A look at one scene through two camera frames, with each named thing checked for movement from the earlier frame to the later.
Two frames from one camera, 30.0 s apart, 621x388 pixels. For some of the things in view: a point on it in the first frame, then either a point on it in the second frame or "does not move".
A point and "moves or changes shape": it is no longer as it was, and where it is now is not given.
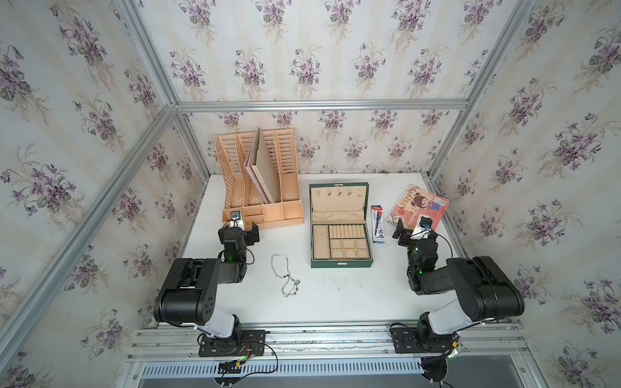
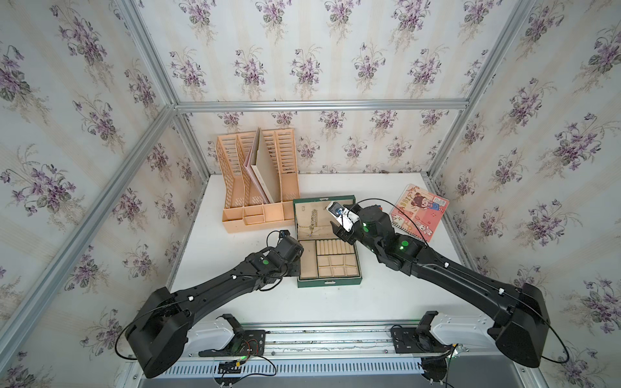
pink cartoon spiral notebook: x=415 y=201 does not move
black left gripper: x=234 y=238 → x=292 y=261
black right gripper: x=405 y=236 → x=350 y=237
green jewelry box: x=341 y=234 moves or changes shape
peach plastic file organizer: x=240 y=193 does not move
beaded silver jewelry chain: x=290 y=287 → x=314 y=220
